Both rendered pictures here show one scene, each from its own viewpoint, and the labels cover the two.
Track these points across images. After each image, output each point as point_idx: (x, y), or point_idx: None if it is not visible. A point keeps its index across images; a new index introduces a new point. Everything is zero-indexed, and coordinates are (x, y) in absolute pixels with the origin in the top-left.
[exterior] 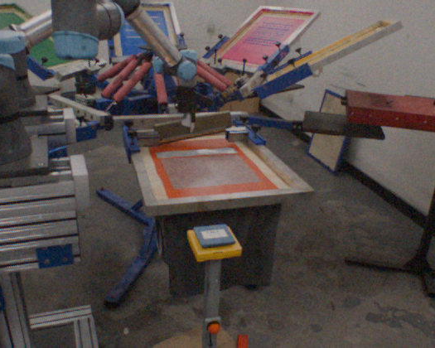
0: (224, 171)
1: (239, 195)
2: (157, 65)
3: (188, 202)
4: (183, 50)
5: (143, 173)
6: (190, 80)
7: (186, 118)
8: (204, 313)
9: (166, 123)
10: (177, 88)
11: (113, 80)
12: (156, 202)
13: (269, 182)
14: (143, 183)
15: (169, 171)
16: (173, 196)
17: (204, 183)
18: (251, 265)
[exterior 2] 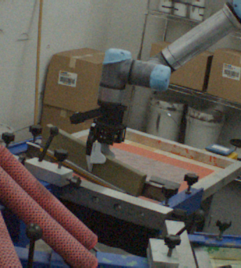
0: (125, 162)
1: (170, 142)
2: (169, 78)
3: (214, 153)
4: (128, 51)
5: (217, 175)
6: (117, 89)
7: (110, 149)
8: (208, 218)
9: (129, 166)
10: (126, 107)
11: (60, 225)
12: (237, 161)
13: (110, 145)
14: (228, 171)
15: (177, 181)
16: (207, 170)
17: (165, 165)
18: (118, 227)
